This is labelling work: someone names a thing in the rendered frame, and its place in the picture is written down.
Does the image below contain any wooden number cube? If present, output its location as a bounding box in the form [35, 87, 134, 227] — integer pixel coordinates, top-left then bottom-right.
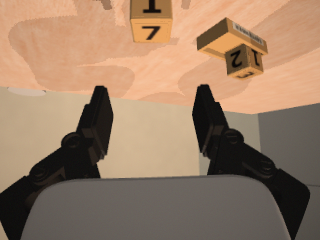
[130, 0, 173, 43]
[225, 44, 264, 81]

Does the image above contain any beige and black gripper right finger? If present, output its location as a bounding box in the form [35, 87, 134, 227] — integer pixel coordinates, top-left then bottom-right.
[192, 84, 310, 240]

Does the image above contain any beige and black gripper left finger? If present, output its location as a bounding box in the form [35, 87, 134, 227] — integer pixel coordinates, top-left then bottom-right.
[0, 85, 114, 240]

